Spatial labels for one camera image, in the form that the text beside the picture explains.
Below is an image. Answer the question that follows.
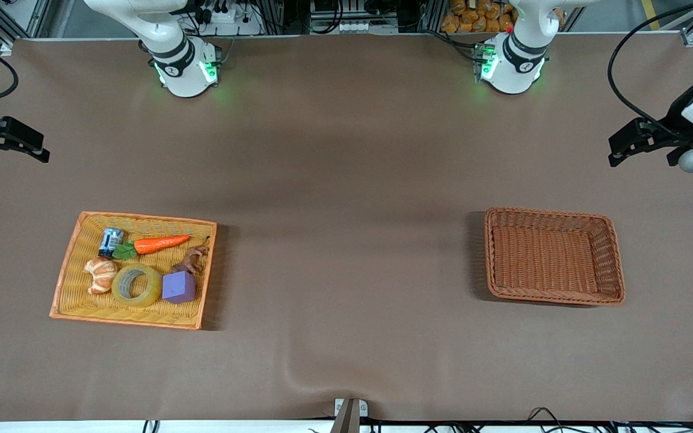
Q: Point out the yellowish clear tape roll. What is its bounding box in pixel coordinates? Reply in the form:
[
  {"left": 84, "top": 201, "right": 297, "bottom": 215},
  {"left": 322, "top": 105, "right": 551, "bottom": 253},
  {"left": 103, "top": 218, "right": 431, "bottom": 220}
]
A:
[{"left": 111, "top": 263, "right": 162, "bottom": 308}]

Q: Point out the small blue silver can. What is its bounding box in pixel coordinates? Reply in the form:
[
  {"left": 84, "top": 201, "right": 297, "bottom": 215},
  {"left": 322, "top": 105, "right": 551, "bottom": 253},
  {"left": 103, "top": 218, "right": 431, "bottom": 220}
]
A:
[{"left": 98, "top": 227, "right": 125, "bottom": 258}]

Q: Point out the brown wicker basket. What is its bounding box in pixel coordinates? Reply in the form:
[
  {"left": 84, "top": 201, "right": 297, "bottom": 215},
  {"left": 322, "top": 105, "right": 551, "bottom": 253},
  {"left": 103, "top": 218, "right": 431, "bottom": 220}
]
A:
[{"left": 484, "top": 207, "right": 626, "bottom": 306}]

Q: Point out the toy croissant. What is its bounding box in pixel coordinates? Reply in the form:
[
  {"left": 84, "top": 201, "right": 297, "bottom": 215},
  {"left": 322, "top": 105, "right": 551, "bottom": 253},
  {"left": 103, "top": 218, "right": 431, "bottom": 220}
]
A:
[{"left": 84, "top": 257, "right": 119, "bottom": 295}]

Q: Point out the orange toy carrot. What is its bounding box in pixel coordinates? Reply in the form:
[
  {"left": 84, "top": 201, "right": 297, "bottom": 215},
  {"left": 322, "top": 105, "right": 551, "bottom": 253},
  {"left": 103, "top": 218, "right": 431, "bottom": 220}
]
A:
[{"left": 112, "top": 235, "right": 192, "bottom": 260}]

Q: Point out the brown toy animal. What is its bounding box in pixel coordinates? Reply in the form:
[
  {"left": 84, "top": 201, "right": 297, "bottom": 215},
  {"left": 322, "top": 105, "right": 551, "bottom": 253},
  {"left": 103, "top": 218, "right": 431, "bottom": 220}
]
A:
[{"left": 171, "top": 236, "right": 211, "bottom": 276}]

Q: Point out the orange yellow wicker tray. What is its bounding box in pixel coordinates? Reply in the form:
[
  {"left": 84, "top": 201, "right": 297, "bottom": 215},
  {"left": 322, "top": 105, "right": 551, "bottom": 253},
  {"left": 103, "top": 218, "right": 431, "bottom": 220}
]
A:
[{"left": 49, "top": 210, "right": 217, "bottom": 330}]

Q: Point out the purple foam cube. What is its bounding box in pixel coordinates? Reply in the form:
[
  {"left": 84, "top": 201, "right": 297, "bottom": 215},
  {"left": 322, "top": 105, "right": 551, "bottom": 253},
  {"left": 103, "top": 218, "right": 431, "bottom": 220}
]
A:
[{"left": 161, "top": 271, "right": 197, "bottom": 304}]

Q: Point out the pile of orange objects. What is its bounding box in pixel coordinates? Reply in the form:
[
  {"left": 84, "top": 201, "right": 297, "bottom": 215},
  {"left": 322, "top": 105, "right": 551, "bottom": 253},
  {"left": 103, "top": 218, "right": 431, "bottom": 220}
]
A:
[{"left": 441, "top": 0, "right": 565, "bottom": 34}]

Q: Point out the white power strip with plugs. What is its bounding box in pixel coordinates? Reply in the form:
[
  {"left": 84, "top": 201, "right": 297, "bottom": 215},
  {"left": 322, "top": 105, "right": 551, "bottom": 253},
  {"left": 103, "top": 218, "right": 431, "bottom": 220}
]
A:
[{"left": 199, "top": 5, "right": 263, "bottom": 35}]

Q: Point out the long white power strip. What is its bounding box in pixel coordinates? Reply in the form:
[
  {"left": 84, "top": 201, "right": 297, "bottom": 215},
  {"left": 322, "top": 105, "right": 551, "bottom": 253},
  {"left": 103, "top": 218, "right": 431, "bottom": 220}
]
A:
[{"left": 312, "top": 21, "right": 399, "bottom": 34}]

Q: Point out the metal table edge bracket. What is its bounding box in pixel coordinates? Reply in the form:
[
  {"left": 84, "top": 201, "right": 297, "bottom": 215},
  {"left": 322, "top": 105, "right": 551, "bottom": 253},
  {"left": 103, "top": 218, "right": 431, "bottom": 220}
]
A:
[{"left": 334, "top": 398, "right": 369, "bottom": 433}]

